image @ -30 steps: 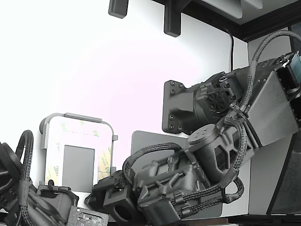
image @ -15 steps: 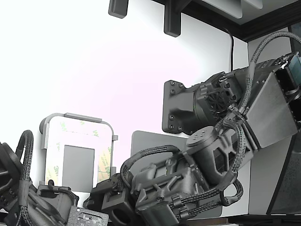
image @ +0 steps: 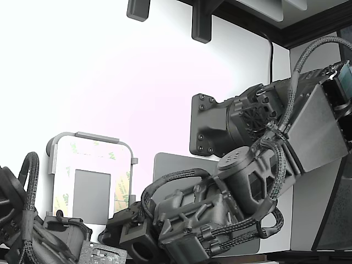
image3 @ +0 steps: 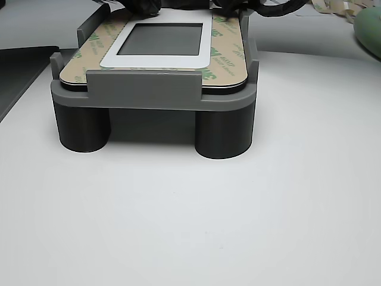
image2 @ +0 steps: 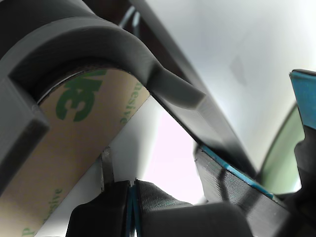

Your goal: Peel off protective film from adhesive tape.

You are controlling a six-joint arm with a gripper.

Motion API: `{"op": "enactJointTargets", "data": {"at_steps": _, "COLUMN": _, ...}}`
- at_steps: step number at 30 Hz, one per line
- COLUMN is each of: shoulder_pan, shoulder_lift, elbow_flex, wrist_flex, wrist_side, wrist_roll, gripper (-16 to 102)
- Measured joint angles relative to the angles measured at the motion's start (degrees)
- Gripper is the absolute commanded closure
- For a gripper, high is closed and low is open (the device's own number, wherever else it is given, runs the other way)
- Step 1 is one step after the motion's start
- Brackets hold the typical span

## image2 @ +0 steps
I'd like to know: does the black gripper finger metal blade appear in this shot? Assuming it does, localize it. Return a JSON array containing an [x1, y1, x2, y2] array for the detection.
[[65, 147, 136, 237]]

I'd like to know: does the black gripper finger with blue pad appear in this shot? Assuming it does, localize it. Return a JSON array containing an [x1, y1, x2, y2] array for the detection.
[[134, 179, 252, 237]]

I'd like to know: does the brown printed tape liner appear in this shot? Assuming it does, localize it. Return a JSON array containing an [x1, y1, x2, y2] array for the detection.
[[0, 68, 152, 237]]

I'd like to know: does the black printed jaw blue pad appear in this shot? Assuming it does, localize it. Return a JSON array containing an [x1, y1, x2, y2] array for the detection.
[[194, 145, 301, 237], [288, 69, 316, 237]]

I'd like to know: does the green bowl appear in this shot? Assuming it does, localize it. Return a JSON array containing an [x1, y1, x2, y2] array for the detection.
[[260, 100, 307, 196]]

